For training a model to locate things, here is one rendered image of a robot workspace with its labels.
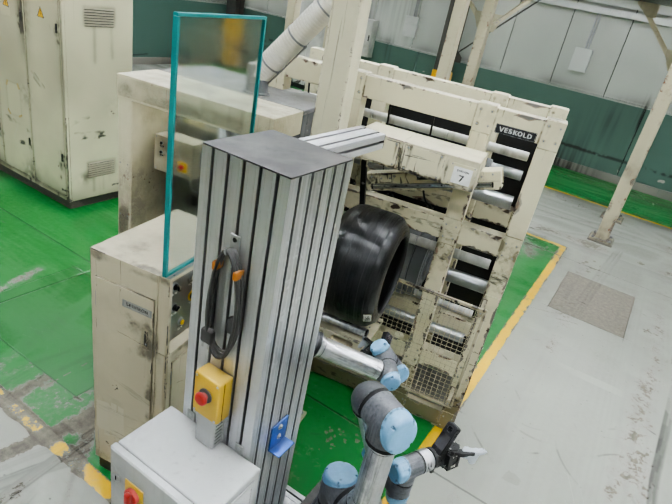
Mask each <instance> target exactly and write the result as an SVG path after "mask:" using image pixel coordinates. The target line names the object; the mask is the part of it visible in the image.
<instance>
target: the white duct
mask: <svg viewBox="0 0 672 504"><path fill-rule="evenodd" d="M331 6H332V0H315V1H314V2H313V3H312V4H311V5H310V6H309V7H308V8H307V9H306V10H305V11H304V12H303V13H302V14H301V15H300V16H299V17H298V18H297V19H296V20H295V21H294V22H293V23H292V24H291V25H289V26H288V28H287V29H286V30H285V31H284V32H283V33H282V34H281V35H280V36H279V37H278V38H277V39H276V40H275V41H274V42H273V43H272V44H271V45H270V46H269V47H268V48H267V49H266V50H265V51H264V52H263V57H262V66H261V74H260V80H261V81H263V80H264V81H269V80H270V79H272V78H273V77H274V76H275V75H276V73H277V72H279V71H280V70H281V69H282V68H283V67H284V66H285V65H286V64H287V63H288V62H289V61H290V60H291V59H292V58H293V57H294V56H295V55H297V53H299V52H300V51H301V50H302V49H303V47H304V46H307V44H308V43H309V42H310V41H311V40H312V39H313V38H314V37H315V36H316V35H317V34H318V33H319V32H321V30H323V29H324V28H325V27H326V25H328V24H329V18H330V12H331Z"/></svg>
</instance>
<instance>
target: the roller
mask: <svg viewBox="0 0 672 504"><path fill-rule="evenodd" d="M321 320H322V321H325V322H327V323H330V324H332V325H334V326H337V327H339V328H342V329H344V330H347V331H349V332H352V333H354V334H357V335H359V336H362V337H367V336H368V333H369V329H367V328H364V327H362V326H358V325H355V324H352V323H350V322H347V321H345V320H342V319H340V318H337V317H335V316H332V315H330V314H328V313H326V312H324V311H323V312H322V316H321Z"/></svg>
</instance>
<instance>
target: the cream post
mask: <svg viewBox="0 0 672 504"><path fill-rule="evenodd" d="M371 2H372V0H332V6H331V12H330V18H329V24H328V30H327V36H326V42H325V48H324V55H323V61H322V67H321V73H320V79H319V85H318V91H317V97H316V103H315V110H314V116H313V122H312V128H311V134H310V136H313V135H317V134H322V133H327V132H332V131H336V130H341V129H346V128H347V126H348V121H349V115H350V110H351V105H352V100H353V95H354V90H355V84H356V79H357V74H358V69H359V64H360V59H361V53H362V48H363V43H364V38H365V33H366V28H367V22H368V17H369V12H370V7H371Z"/></svg>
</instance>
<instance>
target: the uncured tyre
mask: <svg viewBox="0 0 672 504"><path fill-rule="evenodd" d="M409 238H410V228H409V226H408V224H407V222H406V221H405V219H404V218H403V217H401V216H400V215H398V214H395V213H392V212H389V211H386V210H383V209H380V208H377V207H374V206H371V205H368V204H359V205H356V206H354V207H352V208H350V209H348V210H347V211H346V212H345V213H344V214H343V215H342V219H341V224H340V229H339V233H338V238H337V243H336V248H335V253H334V258H333V263H332V268H331V273H330V277H329V282H328V287H327V292H326V297H325V302H324V307H323V310H324V311H325V312H326V313H328V314H330V315H332V316H335V317H337V318H340V319H342V320H345V321H347V322H350V323H352V324H355V325H358V326H368V325H370V324H373V323H375V322H377V321H378V320H379V318H380V317H381V315H382V314H383V312H384V310H385V309H386V307H387V305H388V303H389V301H390V299H391V297H392V294H393V292H394V290H395V287H396V285H397V282H398V280H399V277H400V274H401V271H402V268H403V265H404V261H405V257H406V253H407V249H408V244H409ZM363 315H372V319H371V322H363Z"/></svg>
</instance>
